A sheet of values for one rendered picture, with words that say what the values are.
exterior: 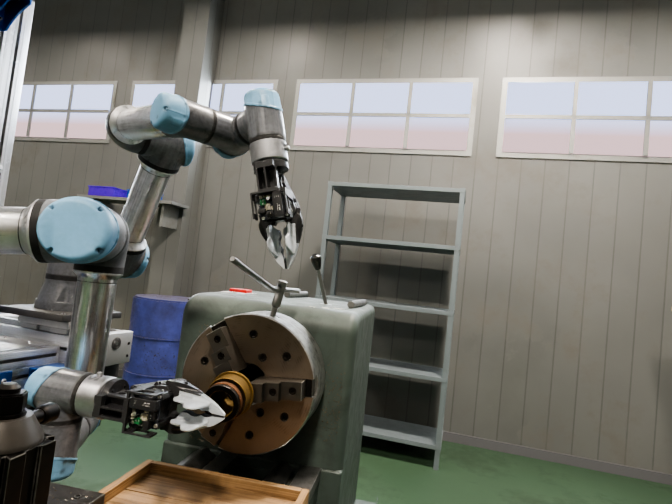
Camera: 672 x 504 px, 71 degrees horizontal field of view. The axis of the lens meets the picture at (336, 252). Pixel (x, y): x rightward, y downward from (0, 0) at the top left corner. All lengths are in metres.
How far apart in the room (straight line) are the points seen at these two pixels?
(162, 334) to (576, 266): 3.62
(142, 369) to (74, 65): 4.01
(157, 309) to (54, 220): 3.42
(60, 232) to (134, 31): 5.69
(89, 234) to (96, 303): 0.21
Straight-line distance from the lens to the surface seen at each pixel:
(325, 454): 1.27
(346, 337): 1.20
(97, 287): 1.08
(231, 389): 0.96
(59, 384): 0.98
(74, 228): 0.92
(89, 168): 6.31
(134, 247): 1.54
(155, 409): 0.87
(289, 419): 1.10
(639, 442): 4.82
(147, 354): 4.38
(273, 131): 0.96
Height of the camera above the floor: 1.34
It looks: 3 degrees up
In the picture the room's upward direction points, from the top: 6 degrees clockwise
